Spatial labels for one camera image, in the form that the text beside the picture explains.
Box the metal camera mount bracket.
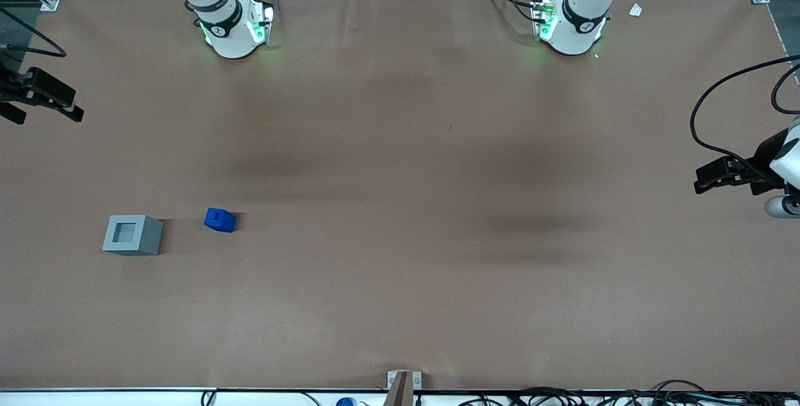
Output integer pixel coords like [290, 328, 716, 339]
[387, 370, 423, 406]

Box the brown paper table cover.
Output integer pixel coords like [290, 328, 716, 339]
[0, 0, 800, 392]

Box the blue plastic part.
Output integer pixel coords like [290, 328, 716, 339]
[204, 208, 238, 234]

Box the black looped cable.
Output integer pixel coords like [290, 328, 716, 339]
[771, 64, 800, 115]

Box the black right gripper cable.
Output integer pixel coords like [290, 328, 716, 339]
[0, 6, 68, 58]

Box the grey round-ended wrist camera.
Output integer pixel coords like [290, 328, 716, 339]
[764, 194, 800, 219]

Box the black tangled cable bundle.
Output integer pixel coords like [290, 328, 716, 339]
[459, 379, 800, 406]

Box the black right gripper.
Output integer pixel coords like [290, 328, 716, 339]
[0, 59, 84, 125]

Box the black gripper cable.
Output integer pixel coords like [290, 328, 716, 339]
[0, 6, 68, 58]
[690, 55, 800, 172]

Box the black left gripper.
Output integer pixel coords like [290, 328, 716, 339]
[694, 128, 791, 196]

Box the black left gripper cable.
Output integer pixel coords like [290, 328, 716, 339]
[690, 55, 800, 172]

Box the gray square base block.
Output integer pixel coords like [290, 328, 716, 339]
[102, 214, 164, 257]

